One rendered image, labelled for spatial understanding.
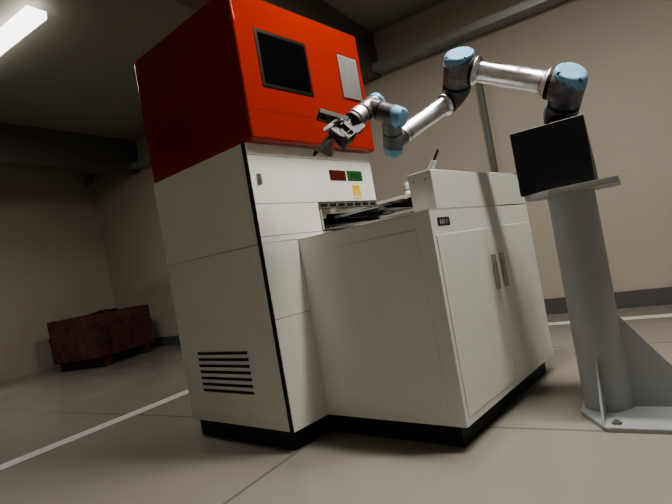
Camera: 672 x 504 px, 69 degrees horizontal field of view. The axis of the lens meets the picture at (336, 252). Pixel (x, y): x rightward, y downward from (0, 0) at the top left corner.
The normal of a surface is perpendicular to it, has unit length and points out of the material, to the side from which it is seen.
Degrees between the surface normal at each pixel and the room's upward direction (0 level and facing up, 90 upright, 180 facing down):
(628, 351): 90
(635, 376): 90
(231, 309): 90
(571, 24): 90
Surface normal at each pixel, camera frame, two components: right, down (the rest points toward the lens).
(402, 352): -0.64, 0.10
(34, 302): 0.83, -0.15
